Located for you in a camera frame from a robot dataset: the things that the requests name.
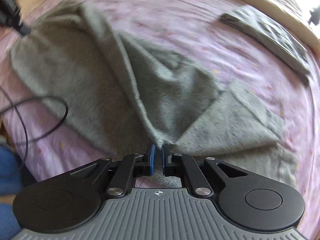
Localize blue jeans leg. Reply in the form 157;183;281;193
1;145;22;239

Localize pink patterned bed sheet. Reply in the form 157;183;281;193
1;0;319;239

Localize black cable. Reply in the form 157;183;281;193
0;87;69;178

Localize grey speckled pant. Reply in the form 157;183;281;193
10;0;297;186

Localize folded grey garment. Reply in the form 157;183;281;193
220;5;310;76

